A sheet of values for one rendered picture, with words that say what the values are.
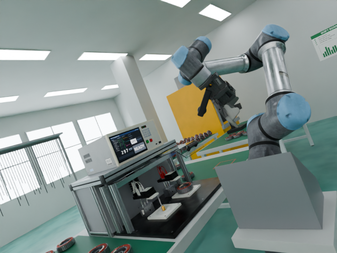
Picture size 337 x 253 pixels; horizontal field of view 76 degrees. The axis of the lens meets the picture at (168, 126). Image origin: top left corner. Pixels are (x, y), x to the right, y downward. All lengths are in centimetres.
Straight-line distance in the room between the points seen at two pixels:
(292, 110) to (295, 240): 41
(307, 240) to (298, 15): 576
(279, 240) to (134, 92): 493
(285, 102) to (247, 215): 43
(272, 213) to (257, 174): 14
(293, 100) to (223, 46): 588
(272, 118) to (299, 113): 8
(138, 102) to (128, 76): 70
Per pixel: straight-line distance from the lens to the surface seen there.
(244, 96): 649
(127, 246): 113
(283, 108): 82
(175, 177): 150
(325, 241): 83
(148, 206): 142
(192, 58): 81
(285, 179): 81
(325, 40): 617
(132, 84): 548
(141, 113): 539
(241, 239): 92
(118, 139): 136
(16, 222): 754
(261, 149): 88
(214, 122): 488
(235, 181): 86
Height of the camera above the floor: 122
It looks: level
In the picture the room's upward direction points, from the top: 22 degrees counter-clockwise
